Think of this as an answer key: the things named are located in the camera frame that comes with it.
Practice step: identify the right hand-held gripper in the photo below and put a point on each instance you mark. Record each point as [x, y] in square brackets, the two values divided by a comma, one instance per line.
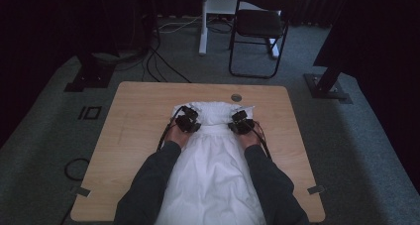
[242, 124]

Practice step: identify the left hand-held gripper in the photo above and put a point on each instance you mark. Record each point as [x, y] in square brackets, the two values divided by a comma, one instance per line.
[187, 122]

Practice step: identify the white skirt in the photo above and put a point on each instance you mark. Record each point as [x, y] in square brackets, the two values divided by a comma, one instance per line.
[211, 172]

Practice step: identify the grey table grommet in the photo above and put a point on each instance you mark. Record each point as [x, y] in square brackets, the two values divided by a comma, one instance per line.
[236, 97]

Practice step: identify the grey tape piece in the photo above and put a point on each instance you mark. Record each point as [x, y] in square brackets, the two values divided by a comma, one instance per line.
[316, 189]
[83, 192]

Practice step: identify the black folding chair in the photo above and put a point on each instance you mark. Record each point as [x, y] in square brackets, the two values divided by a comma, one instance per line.
[259, 23]

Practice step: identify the dark curtain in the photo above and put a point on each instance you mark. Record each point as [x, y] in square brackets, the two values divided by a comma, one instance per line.
[386, 53]
[29, 53]

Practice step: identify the black stand with base plate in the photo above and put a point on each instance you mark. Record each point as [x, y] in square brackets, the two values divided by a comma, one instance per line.
[325, 86]
[89, 76]

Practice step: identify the white desk frame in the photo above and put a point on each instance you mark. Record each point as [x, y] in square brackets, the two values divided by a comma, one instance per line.
[204, 30]

